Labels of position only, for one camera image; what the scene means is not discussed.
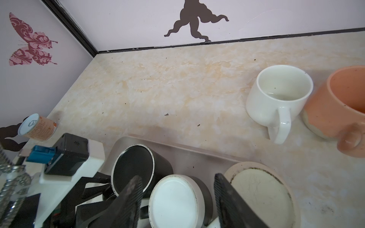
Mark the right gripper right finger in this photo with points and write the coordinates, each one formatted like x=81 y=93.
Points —
x=232 y=210

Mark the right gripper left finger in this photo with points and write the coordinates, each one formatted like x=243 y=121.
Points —
x=125 y=209

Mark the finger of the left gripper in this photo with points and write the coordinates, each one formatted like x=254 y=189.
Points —
x=80 y=193
x=86 y=214

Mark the white ribbed-bottom mug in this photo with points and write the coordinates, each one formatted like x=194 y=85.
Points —
x=277 y=97

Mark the peach orange mug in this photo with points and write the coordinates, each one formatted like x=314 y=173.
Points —
x=336 y=111

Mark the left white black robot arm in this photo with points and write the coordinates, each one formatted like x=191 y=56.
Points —
x=52 y=189

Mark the cream beige mug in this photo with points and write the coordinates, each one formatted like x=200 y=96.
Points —
x=267 y=194

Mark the translucent plastic tray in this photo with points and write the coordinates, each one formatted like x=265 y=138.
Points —
x=185 y=160

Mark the orange tin can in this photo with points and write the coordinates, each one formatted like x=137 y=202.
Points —
x=37 y=127

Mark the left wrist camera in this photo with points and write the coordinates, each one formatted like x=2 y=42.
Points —
x=71 y=158

